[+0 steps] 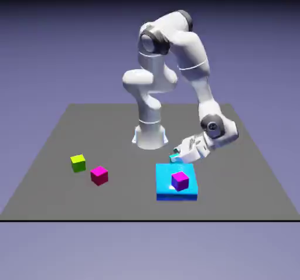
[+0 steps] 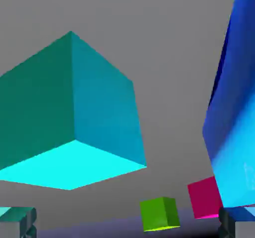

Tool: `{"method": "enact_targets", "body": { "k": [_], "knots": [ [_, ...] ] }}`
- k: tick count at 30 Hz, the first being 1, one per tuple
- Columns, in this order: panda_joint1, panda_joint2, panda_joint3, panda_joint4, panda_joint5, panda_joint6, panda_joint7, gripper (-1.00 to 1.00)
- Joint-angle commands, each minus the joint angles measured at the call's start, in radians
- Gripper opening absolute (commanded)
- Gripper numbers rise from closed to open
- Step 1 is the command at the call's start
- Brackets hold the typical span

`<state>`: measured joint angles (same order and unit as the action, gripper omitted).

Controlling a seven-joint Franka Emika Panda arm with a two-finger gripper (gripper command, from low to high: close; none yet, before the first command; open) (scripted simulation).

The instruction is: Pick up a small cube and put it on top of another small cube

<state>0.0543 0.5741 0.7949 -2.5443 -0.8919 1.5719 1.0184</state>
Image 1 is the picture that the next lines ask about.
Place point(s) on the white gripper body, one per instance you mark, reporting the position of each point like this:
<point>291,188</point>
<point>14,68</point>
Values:
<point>193,148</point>

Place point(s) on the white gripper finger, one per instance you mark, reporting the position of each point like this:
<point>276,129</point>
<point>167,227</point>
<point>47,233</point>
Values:
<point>177,149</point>
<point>174,158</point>

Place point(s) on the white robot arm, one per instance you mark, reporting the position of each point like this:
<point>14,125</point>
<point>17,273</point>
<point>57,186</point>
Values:
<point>150,92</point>

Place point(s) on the small purple cube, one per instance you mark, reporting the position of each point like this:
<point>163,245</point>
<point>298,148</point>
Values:
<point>180,181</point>

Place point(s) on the small magenta cube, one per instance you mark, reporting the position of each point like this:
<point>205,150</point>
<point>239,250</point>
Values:
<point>99,176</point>

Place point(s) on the small yellow-green cube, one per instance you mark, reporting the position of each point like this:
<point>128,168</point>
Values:
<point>78,163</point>

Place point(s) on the large cyan box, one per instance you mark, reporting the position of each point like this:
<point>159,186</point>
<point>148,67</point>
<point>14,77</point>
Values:
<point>175,181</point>

